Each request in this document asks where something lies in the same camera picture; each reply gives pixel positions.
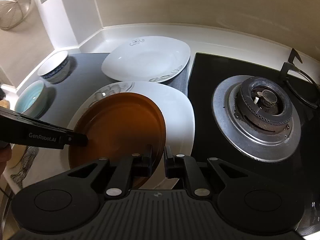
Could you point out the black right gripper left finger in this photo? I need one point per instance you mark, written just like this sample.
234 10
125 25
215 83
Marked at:
72 199

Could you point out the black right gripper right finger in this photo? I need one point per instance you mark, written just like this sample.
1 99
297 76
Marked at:
244 200

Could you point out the teal glazed bowl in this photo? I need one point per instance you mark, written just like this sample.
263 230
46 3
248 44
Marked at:
33 99

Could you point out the white bowl blue pattern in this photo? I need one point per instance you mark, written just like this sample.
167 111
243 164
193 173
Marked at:
56 68

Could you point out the brown round plate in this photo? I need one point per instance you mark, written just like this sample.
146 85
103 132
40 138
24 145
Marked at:
119 126

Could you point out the white square plate grey flower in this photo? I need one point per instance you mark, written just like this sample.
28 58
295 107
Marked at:
178 116

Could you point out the white square plate scroll pattern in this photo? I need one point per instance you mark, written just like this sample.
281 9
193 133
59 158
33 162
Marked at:
148 58

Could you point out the person's left hand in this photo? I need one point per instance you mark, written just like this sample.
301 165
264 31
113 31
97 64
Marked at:
5 156

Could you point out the black white patterned mat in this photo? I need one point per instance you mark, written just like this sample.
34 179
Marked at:
26 163

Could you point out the silver gas burner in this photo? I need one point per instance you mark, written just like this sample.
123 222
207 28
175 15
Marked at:
257 117

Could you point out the grey cloth mat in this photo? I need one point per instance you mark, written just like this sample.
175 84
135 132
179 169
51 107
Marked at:
84 79

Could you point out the steel mesh strainer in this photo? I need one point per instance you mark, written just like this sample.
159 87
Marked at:
13 12

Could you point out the black pan support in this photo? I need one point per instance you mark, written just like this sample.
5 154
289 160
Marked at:
301 84

